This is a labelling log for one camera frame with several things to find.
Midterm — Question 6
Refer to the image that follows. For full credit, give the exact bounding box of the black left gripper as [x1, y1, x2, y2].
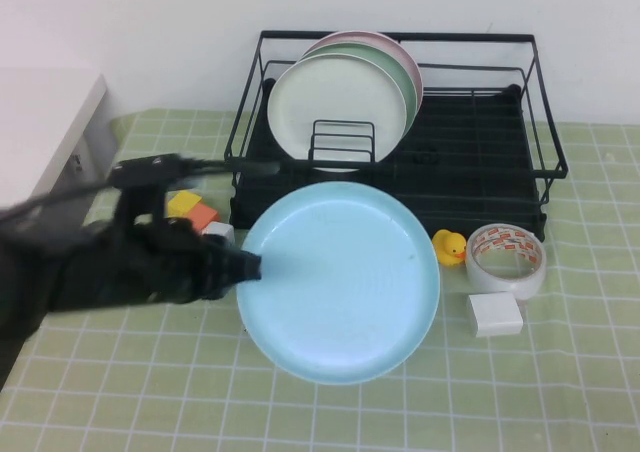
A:
[113, 215, 265, 307]

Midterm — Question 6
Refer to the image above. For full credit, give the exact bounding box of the light blue plate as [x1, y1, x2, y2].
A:
[234, 181, 442, 386]

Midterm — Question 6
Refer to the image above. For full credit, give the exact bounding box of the white plate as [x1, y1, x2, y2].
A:
[265, 54, 409, 173]

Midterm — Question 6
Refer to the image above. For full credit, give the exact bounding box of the light green plate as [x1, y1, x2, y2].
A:
[298, 41, 421, 129]

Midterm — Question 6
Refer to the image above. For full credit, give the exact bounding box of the pink plate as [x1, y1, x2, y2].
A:
[307, 30, 425, 109]

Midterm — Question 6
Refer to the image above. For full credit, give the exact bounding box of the white cube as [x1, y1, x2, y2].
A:
[202, 221, 236, 246]

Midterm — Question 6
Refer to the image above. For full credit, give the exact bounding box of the orange cube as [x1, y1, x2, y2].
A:
[187, 204, 220, 236]

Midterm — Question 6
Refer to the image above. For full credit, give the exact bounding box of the yellow cube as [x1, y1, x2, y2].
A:
[166, 190, 203, 218]

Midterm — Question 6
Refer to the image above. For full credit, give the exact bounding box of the green checkered tablecloth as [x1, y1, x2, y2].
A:
[0, 106, 640, 452]

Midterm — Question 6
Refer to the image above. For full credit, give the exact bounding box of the yellow rubber duck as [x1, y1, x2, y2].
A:
[430, 228, 467, 268]

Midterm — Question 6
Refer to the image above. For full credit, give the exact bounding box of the white rectangular box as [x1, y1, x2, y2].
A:
[466, 292, 525, 339]

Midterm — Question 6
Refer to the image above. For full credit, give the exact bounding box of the clear packing tape roll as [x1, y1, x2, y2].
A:
[464, 223, 545, 303]

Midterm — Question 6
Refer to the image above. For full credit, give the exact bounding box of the white side table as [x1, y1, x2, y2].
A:
[0, 67, 120, 213]

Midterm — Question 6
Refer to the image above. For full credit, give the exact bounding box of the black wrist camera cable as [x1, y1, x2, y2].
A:
[0, 156, 284, 221]

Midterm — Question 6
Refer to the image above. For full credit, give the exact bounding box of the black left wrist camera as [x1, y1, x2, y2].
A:
[109, 153, 184, 223]

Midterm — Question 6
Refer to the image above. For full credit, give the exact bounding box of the black wire dish rack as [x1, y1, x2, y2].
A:
[223, 30, 568, 242]

